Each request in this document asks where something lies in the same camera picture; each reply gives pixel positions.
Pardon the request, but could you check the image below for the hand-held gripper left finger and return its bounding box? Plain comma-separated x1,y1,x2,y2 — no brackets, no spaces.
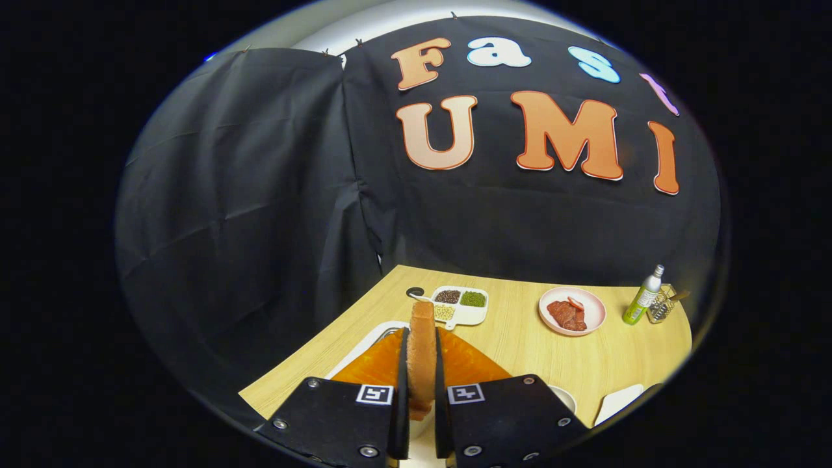
257,327,411,465

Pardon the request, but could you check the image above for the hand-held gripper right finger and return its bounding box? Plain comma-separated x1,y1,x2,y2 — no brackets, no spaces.
434,327,589,467

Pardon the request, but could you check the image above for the toasted bread slice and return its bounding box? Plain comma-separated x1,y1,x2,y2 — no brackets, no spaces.
406,301,437,421

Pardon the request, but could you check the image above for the round white plate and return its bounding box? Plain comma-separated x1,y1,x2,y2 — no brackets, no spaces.
548,385,577,415

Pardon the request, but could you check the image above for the white toaster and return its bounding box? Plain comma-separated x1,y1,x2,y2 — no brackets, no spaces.
325,320,448,468

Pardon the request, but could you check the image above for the small white rectangular plate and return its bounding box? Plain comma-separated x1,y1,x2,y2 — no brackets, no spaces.
594,383,645,427

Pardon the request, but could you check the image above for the white divided condiment dish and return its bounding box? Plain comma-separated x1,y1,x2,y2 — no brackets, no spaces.
429,286,489,331

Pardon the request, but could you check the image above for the dark red meat chunk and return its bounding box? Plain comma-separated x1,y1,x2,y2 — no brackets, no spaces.
547,300,587,332

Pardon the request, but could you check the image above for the pink plate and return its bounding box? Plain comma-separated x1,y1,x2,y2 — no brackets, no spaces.
538,287,607,337

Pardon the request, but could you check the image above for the green label drink bottle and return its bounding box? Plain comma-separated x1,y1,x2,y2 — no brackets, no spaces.
623,265,665,326

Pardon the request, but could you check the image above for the black backdrop cloth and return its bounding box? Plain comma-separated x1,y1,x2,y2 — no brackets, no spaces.
114,16,722,430

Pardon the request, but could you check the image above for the metal wire utensil holder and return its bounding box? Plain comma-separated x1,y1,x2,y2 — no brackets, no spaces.
647,284,678,324

